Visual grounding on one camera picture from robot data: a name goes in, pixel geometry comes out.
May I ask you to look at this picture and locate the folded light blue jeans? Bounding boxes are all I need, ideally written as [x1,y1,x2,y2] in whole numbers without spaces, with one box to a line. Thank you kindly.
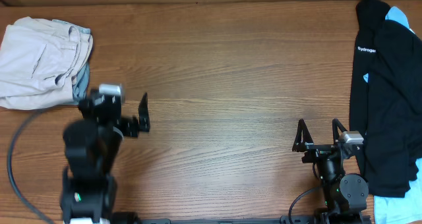
[52,19,93,105]

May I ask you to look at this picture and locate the black printed shirt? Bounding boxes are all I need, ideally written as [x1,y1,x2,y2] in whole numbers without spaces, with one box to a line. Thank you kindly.
[349,0,421,198]

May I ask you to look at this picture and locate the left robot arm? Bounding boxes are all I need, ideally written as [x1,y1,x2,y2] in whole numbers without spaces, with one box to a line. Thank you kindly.
[60,90,150,223]

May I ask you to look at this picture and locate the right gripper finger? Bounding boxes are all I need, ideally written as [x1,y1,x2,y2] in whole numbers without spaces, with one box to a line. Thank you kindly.
[292,119,313,152]
[332,118,347,142]

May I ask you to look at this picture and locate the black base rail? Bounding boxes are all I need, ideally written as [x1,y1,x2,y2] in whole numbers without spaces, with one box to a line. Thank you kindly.
[133,215,318,224]

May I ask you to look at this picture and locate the light blue shirt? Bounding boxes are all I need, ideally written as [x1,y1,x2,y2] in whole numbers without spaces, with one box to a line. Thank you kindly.
[365,7,421,223]

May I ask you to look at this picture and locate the beige cotton shorts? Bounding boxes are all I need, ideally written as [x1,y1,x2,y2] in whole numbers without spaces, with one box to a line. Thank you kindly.
[1,16,94,110]

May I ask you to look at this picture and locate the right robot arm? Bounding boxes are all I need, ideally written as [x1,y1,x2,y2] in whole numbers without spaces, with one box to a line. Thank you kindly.
[287,119,371,224]

